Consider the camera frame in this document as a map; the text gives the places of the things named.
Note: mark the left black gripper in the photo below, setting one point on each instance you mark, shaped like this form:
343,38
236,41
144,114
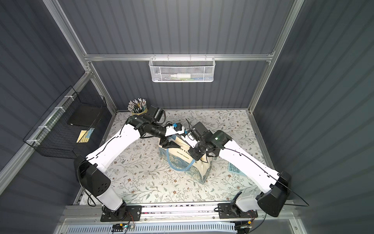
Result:
168,141

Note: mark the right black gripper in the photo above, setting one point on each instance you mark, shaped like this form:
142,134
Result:
197,152

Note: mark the cream canvas tote bag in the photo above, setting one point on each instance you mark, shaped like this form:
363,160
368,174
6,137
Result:
180,160

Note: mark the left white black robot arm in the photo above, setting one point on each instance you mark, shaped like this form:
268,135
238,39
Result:
90,169

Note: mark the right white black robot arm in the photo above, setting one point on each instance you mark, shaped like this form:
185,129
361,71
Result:
274,186

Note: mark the teal calculator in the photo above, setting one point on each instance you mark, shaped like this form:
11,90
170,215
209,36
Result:
234,170

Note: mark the yellow pencil cup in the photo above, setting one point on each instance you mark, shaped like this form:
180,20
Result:
139,111

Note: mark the floral table mat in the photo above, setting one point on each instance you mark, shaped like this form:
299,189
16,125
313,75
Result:
140,174

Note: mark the bundle of pencils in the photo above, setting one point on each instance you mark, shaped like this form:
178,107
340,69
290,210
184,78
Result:
137,103

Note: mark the yellow notepad in basket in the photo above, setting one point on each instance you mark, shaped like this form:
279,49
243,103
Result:
85,135

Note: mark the black notebook in basket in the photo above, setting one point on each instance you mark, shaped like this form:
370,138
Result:
85,116

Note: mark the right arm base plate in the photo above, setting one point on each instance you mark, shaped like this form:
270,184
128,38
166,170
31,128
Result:
228,211

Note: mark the white wire mesh basket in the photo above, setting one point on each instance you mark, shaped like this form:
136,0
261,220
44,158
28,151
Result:
200,70

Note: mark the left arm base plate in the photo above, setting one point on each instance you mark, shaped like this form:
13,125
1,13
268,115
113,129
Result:
125,213

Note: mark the white perforated cable duct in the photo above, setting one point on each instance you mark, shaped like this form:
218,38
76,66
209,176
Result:
155,228

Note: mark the black wire wall basket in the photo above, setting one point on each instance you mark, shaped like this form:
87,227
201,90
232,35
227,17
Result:
55,138

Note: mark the aluminium rail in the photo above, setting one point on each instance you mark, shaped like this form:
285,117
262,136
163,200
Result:
150,213

